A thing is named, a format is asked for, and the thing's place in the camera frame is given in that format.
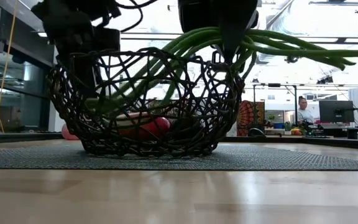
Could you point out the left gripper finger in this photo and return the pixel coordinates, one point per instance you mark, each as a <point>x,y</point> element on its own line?
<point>85,74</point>

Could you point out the black aluminium rig frame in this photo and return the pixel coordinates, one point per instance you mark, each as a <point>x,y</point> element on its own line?
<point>26,136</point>

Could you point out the black ceiling spotlight cluster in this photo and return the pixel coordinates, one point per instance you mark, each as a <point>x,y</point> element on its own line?
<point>291,58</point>
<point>325,80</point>

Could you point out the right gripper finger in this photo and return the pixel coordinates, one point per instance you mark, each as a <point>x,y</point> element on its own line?
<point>233,43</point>

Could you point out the orange patterned tapestry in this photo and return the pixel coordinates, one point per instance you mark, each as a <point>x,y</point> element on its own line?
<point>250,118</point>

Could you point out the pink peach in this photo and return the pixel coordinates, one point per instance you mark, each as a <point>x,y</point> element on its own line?
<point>66,133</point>

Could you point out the red yellow mango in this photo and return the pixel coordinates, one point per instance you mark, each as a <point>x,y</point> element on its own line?
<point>154,127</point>

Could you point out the black computer monitor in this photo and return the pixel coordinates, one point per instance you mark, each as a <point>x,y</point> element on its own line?
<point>336,111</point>

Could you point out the person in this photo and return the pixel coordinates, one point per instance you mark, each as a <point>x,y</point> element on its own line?
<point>304,113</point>

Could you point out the grey woven placemat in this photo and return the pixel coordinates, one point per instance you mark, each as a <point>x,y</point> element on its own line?
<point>259,158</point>

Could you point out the black stand with crossbar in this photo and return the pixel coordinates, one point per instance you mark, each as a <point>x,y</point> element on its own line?
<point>296,105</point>

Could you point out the green long bean bundle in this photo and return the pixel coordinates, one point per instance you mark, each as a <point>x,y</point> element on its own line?
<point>197,35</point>

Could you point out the colourful toy fruit pile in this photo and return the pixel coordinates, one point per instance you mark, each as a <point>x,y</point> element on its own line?
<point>296,131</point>

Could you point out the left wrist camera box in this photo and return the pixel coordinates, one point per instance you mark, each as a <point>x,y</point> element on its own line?
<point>107,39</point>

